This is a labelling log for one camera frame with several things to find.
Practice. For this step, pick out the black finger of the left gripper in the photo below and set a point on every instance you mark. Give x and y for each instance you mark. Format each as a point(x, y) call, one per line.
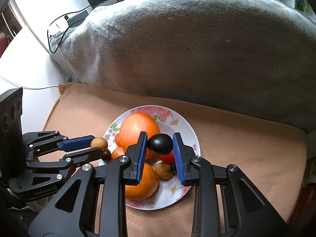
point(76, 156)

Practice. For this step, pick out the mottled mandarin orange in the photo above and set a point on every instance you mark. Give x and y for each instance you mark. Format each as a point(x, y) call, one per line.
point(147, 186)

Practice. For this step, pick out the dark cherry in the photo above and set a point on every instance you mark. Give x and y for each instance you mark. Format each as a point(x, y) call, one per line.
point(173, 168)
point(106, 156)
point(160, 143)

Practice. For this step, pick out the white floral ceramic plate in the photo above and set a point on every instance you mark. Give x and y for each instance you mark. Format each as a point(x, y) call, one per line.
point(169, 121)

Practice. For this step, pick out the black power adapter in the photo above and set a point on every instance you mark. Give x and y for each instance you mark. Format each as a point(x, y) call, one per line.
point(77, 19)

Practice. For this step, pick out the brown longan fruit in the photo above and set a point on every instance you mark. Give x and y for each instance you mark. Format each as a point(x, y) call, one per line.
point(163, 171)

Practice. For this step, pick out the red cherry tomato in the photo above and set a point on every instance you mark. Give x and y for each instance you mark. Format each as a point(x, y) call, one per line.
point(167, 159)

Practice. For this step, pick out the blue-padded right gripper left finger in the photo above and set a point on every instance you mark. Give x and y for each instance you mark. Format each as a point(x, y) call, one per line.
point(72, 210)

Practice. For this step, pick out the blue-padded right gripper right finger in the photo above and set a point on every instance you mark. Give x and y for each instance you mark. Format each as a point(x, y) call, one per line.
point(226, 202)

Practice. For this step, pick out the small brown longan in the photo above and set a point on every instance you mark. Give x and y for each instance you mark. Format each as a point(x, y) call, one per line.
point(99, 142)

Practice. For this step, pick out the small kumquat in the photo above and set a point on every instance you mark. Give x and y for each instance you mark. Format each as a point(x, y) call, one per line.
point(119, 151)
point(117, 140)

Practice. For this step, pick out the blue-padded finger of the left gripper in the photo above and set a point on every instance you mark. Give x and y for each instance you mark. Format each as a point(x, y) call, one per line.
point(43, 143)

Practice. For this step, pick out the dark cherry front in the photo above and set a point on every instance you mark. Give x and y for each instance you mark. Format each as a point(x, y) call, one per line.
point(106, 156)

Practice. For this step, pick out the grey plush back cushion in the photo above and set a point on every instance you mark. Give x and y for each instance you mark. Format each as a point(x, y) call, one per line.
point(254, 57)

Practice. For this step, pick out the large smooth orange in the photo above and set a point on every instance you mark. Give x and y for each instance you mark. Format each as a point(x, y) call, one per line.
point(133, 125)

